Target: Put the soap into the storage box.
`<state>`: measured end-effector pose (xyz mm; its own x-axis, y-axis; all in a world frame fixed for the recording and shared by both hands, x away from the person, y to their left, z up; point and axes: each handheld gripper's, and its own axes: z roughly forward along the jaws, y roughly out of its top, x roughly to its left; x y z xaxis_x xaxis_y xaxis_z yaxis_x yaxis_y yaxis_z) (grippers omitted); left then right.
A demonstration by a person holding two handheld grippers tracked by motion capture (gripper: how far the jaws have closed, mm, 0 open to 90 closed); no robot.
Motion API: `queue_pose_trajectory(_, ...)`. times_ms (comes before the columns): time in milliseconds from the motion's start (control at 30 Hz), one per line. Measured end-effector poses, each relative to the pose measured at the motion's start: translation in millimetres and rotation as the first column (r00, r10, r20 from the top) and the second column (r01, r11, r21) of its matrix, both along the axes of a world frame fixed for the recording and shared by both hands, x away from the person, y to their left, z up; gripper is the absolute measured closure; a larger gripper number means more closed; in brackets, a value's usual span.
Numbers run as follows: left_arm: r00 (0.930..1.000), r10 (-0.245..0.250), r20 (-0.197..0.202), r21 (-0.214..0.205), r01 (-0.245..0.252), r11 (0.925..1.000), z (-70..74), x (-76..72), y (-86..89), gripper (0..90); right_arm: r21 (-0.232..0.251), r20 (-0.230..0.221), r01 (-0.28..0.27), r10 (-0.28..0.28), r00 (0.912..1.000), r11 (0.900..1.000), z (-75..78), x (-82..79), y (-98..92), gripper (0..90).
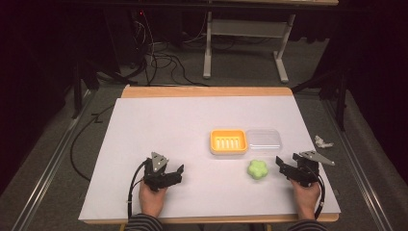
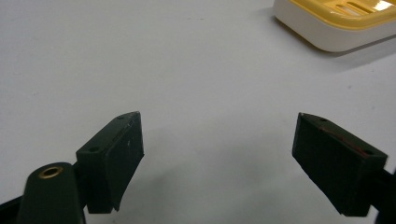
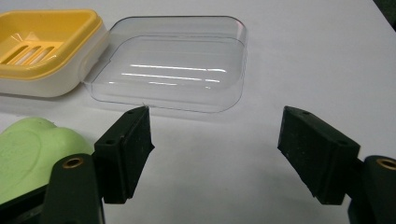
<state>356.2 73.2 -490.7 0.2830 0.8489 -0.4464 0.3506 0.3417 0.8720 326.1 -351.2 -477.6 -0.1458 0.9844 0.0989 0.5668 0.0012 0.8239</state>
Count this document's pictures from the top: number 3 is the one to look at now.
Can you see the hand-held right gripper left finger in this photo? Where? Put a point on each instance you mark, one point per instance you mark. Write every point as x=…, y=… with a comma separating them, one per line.
x=124, y=155

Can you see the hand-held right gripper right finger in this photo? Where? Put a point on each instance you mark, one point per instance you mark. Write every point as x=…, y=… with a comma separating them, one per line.
x=317, y=155

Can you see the green soap bar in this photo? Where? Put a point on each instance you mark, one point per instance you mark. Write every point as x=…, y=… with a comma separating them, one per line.
x=28, y=155

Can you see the white soap box clear lid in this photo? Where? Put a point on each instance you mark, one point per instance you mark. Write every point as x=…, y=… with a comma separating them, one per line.
x=57, y=85

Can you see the yellow slotted drain tray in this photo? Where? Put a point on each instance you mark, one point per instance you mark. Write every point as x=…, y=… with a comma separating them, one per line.
x=71, y=46

